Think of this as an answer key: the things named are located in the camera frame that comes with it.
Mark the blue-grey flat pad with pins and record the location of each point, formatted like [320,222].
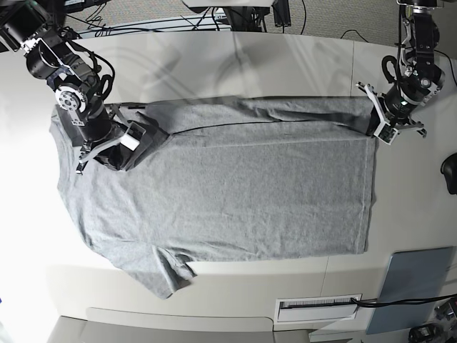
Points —
[411,274]

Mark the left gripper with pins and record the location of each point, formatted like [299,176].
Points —
[391,114]

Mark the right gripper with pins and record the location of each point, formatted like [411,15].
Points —
[110,139]

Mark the black aluminium extrusion bar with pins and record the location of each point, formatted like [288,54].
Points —
[281,13]

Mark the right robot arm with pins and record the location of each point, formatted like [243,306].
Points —
[73,73]

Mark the grey T-shirt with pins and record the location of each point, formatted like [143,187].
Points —
[226,180]

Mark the white slotted label plate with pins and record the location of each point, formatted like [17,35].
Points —
[313,310]

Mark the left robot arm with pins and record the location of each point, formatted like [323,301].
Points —
[412,73]

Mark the black office chair armrest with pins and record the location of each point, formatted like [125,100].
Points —
[449,171]

